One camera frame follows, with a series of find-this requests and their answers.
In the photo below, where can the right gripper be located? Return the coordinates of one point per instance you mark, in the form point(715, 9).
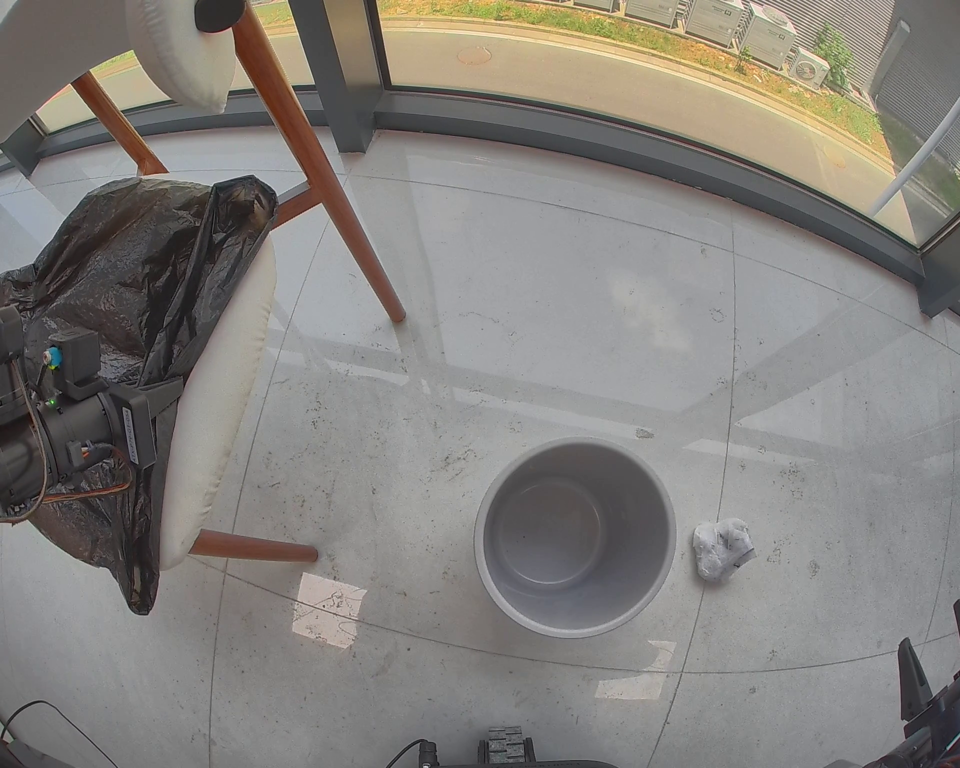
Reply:
point(937, 716)

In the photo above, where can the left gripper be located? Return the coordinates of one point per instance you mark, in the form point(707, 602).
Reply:
point(90, 435)

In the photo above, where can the black plastic bag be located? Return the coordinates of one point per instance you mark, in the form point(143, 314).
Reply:
point(127, 270)

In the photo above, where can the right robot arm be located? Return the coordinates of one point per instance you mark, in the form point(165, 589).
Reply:
point(930, 754)

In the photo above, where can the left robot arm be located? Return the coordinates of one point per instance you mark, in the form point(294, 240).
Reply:
point(22, 472)

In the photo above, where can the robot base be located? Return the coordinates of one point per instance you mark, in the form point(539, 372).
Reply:
point(508, 746)

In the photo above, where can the pale grey trash bin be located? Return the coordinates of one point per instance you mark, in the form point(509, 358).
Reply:
point(577, 540)

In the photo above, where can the white cushioned wooden chair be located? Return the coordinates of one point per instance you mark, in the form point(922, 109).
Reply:
point(217, 390)

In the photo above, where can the crumpled white paper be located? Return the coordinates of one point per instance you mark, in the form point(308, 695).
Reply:
point(720, 551)

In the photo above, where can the window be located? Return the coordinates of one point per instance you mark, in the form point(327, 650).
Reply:
point(600, 67)

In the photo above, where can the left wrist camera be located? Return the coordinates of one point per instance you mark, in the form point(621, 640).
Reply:
point(75, 360)

